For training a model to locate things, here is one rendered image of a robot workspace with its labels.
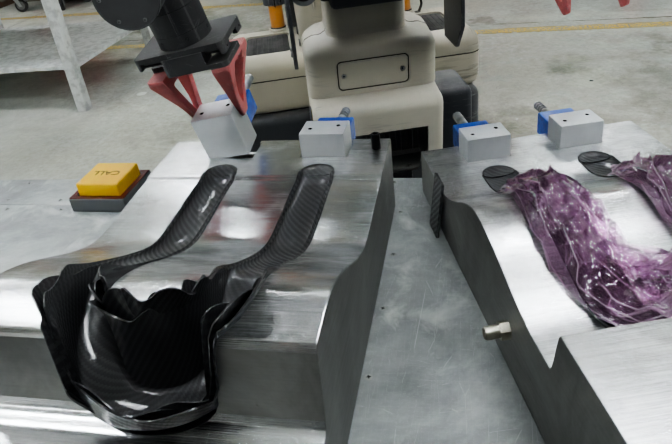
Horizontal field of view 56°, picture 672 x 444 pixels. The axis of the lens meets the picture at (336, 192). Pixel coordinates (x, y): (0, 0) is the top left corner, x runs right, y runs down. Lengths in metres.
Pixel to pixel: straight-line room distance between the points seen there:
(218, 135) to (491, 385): 0.38
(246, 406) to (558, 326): 0.23
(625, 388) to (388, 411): 0.19
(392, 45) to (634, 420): 0.79
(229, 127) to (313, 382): 0.36
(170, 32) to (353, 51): 0.46
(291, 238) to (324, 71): 0.52
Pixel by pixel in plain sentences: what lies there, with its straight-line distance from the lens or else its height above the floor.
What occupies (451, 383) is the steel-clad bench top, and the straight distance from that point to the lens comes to 0.54.
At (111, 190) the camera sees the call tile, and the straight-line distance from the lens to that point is 0.86.
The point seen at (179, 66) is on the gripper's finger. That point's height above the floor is 1.01.
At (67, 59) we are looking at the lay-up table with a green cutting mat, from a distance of 3.74.
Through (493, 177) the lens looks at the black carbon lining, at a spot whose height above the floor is 0.85.
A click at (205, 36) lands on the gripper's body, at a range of 0.67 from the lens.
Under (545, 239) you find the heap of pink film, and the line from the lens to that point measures 0.53.
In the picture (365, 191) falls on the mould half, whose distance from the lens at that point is 0.62.
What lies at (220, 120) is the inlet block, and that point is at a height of 0.94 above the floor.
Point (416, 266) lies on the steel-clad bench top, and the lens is 0.65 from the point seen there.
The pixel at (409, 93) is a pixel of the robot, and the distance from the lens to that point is 1.08.
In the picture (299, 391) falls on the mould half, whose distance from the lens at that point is 0.41.
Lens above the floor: 1.19
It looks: 30 degrees down
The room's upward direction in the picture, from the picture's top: 7 degrees counter-clockwise
